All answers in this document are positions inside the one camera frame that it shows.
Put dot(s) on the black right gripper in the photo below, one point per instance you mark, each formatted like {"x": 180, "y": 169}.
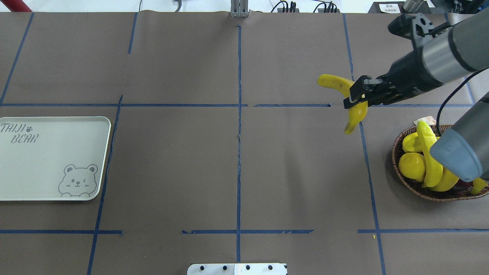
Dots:
{"x": 408, "y": 74}

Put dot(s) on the spotted yellow banana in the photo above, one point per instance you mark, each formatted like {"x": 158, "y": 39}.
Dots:
{"x": 357, "y": 111}

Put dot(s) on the bright yellow banana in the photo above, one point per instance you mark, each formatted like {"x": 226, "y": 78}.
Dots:
{"x": 434, "y": 169}

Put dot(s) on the long yellow banana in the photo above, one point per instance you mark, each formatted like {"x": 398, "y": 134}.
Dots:
{"x": 447, "y": 181}

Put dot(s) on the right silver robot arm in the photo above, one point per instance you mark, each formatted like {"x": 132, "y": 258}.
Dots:
{"x": 374, "y": 49}

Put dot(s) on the brown wicker basket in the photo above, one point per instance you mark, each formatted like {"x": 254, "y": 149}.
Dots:
{"x": 460, "y": 191}

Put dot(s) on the small snack packet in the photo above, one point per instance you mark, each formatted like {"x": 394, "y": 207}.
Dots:
{"x": 430, "y": 120}

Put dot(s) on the yellow starfruit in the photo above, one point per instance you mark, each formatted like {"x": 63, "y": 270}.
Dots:
{"x": 412, "y": 143}

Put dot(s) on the yellow lemon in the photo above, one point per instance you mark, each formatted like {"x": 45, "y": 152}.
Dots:
{"x": 412, "y": 165}

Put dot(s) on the small steel cup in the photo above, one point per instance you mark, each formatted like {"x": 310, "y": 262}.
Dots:
{"x": 411, "y": 6}

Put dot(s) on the white bear tray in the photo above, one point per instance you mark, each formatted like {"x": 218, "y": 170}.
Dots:
{"x": 52, "y": 158}

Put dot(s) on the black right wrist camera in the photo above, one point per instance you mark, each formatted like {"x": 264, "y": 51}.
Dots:
{"x": 412, "y": 26}

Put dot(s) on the aluminium frame post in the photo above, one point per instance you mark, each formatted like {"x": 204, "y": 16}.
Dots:
{"x": 239, "y": 8}

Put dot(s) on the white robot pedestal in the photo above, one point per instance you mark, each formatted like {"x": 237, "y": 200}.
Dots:
{"x": 238, "y": 269}

